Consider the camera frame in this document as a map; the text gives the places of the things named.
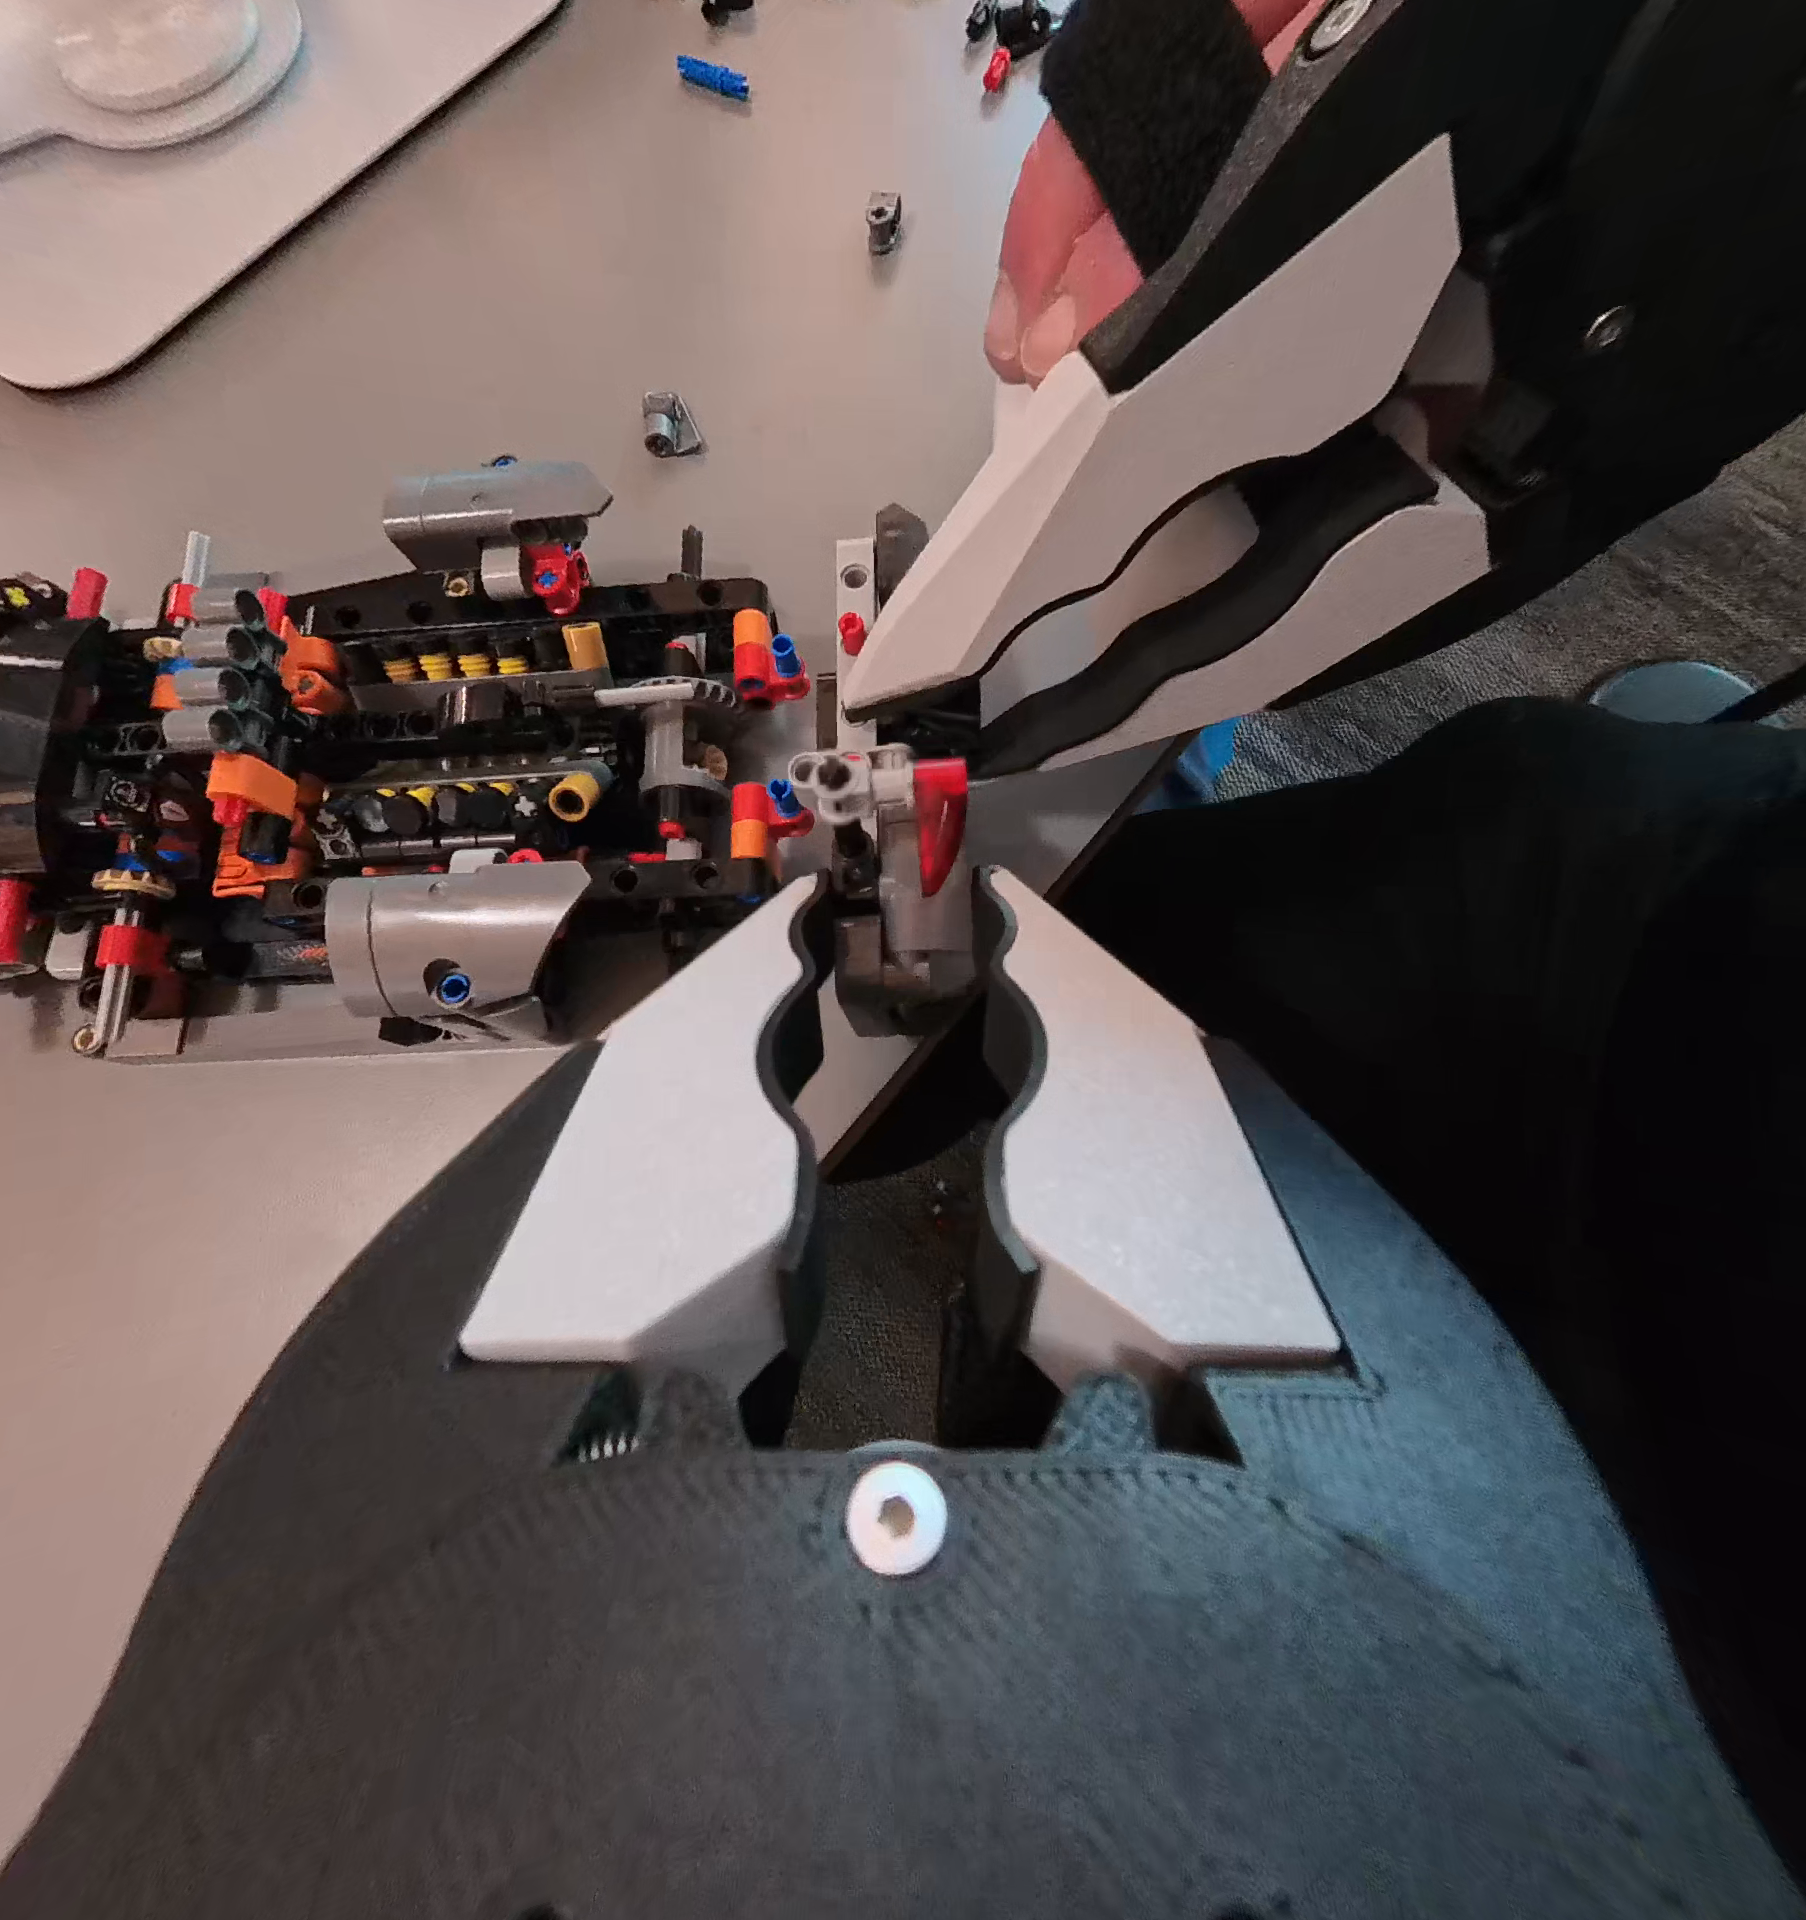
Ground person's black trouser leg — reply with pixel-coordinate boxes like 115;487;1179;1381
1059;696;1806;1920

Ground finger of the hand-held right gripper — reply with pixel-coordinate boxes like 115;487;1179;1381
979;416;1495;777
841;135;1495;722

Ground grey desk mat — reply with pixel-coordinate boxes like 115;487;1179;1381
0;0;569;394

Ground cluster of black red lego pins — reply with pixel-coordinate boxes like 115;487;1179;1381
966;0;1057;92

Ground white round pad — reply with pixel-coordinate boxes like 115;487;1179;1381
0;0;308;166

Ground person's right hand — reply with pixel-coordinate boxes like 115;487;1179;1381
984;117;1149;387

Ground small grey red lego subassembly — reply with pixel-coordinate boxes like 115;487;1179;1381
817;501;982;1040

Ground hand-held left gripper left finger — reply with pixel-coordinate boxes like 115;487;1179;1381
459;870;827;1403

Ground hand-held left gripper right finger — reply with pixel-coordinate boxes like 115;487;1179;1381
979;868;1346;1398

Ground blue-grey round object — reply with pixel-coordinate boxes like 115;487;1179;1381
1581;659;1770;731

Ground lego car chassis model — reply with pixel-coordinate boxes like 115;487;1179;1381
0;449;817;1063

